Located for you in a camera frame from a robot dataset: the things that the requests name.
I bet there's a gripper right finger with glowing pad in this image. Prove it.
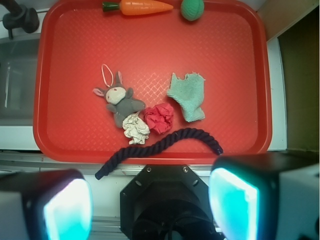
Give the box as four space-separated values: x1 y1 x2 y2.
208 152 320 240

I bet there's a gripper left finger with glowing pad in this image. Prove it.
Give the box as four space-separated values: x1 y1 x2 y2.
0 169 93 240

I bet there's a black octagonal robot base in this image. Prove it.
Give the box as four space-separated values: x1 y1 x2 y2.
120 165 225 240

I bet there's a crumpled white paper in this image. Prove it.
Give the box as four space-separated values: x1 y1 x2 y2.
122 113 150 145

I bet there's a crumpled red paper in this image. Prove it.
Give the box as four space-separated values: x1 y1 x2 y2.
143 103 174 135

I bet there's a grey plush bunny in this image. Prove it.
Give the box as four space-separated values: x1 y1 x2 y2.
92 64 146 128

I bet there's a green torn cloth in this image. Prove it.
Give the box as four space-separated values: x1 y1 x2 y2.
167 72 205 123

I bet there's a grey metal sink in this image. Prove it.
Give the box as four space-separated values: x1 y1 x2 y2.
0 39 39 126

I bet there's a red plastic tray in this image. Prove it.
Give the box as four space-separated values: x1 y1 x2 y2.
33 0 272 163

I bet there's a green knitted ball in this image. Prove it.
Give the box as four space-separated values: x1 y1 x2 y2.
180 0 205 21

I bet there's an orange toy carrot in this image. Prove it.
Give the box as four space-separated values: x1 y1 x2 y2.
102 0 174 16

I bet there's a dark purple rope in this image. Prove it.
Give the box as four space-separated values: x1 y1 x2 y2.
94 127 224 181

